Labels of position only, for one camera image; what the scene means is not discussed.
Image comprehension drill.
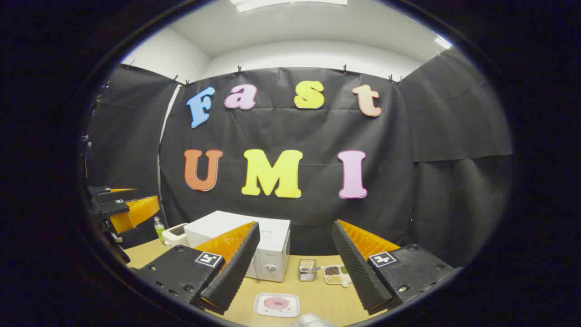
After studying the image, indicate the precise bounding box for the green label drink bottle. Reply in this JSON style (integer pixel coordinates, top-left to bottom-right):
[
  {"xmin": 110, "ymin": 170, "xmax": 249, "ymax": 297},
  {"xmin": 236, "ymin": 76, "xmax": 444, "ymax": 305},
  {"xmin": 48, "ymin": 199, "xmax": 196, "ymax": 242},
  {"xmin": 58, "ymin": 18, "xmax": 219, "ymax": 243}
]
[{"xmin": 153, "ymin": 216, "xmax": 167, "ymax": 245}]

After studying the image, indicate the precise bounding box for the white microwave oven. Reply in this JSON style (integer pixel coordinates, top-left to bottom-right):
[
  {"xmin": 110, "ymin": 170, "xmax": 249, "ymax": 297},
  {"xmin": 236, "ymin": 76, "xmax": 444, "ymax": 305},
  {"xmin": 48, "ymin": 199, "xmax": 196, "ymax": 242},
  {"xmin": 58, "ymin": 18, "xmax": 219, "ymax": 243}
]
[{"xmin": 184, "ymin": 210, "xmax": 291, "ymax": 283}]

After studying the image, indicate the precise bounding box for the metal wire basket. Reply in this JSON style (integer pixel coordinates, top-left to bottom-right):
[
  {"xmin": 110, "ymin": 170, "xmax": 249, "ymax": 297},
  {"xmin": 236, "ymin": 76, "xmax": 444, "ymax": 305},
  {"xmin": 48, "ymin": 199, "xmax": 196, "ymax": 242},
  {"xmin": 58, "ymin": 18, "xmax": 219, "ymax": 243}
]
[{"xmin": 298, "ymin": 259, "xmax": 318, "ymax": 282}]

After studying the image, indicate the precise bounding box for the white rounded object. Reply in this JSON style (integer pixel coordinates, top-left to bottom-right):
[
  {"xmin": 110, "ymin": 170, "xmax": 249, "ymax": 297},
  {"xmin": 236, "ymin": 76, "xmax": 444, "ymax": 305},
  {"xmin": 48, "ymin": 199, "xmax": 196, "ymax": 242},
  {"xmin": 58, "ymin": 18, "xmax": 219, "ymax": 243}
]
[{"xmin": 293, "ymin": 313, "xmax": 334, "ymax": 327}]

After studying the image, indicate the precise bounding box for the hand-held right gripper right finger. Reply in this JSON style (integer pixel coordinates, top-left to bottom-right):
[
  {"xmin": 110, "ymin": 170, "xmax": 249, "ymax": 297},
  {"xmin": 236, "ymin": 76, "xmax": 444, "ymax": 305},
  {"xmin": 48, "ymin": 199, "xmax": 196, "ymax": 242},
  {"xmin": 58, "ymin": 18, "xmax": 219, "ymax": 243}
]
[{"xmin": 332, "ymin": 219, "xmax": 459, "ymax": 316}]

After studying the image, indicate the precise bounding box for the white divided bean dish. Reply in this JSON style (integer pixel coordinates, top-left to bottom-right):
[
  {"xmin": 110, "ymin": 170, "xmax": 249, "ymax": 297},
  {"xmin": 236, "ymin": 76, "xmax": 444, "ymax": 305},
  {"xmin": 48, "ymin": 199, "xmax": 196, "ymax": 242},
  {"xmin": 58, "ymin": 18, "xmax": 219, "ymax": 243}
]
[{"xmin": 323, "ymin": 265, "xmax": 353, "ymax": 287}]

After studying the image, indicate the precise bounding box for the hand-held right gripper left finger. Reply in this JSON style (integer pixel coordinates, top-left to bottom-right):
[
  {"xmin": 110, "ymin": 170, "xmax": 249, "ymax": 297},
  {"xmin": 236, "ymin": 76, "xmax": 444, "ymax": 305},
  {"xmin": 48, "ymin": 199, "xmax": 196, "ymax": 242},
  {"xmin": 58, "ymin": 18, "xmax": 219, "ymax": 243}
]
[{"xmin": 132, "ymin": 221, "xmax": 261, "ymax": 315}]

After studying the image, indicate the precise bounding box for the white square plate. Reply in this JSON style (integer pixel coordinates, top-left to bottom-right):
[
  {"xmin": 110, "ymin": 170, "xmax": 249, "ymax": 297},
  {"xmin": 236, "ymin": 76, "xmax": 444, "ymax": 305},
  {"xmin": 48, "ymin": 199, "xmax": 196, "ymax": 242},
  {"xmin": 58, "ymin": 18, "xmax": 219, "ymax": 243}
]
[{"xmin": 253, "ymin": 292, "xmax": 301, "ymax": 318}]

